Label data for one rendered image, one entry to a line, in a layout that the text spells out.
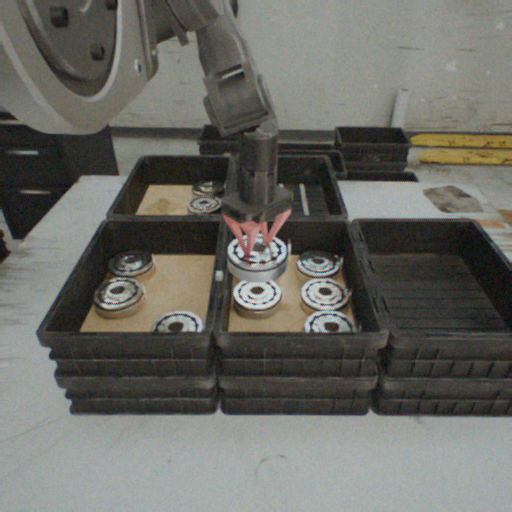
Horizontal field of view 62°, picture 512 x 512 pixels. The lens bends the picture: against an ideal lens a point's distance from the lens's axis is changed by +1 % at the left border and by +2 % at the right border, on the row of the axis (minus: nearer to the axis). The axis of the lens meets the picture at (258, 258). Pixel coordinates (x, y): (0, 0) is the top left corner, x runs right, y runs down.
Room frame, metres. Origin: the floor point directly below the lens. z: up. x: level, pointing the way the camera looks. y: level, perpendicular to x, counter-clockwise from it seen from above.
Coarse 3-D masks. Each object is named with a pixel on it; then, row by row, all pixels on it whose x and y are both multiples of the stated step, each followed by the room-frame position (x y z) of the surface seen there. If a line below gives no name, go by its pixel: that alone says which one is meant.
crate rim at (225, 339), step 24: (360, 264) 0.71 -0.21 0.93; (216, 312) 0.57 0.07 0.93; (216, 336) 0.51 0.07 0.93; (240, 336) 0.51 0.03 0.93; (264, 336) 0.51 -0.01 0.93; (288, 336) 0.51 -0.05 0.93; (312, 336) 0.51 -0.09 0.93; (336, 336) 0.51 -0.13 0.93; (360, 336) 0.51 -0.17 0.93; (384, 336) 0.51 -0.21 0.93
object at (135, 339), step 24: (96, 240) 0.80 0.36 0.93; (216, 264) 0.73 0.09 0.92; (216, 288) 0.63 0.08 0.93; (48, 312) 0.57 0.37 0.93; (48, 336) 0.51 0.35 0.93; (72, 336) 0.51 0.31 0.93; (96, 336) 0.51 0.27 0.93; (120, 336) 0.51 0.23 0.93; (144, 336) 0.51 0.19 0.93; (168, 336) 0.51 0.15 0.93; (192, 336) 0.51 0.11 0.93
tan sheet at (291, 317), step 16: (288, 256) 0.88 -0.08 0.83; (336, 256) 0.88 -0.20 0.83; (288, 272) 0.81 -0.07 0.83; (288, 288) 0.75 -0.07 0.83; (288, 304) 0.70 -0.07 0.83; (240, 320) 0.65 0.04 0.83; (256, 320) 0.65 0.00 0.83; (272, 320) 0.65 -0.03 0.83; (288, 320) 0.65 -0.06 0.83; (304, 320) 0.65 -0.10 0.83; (352, 320) 0.65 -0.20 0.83
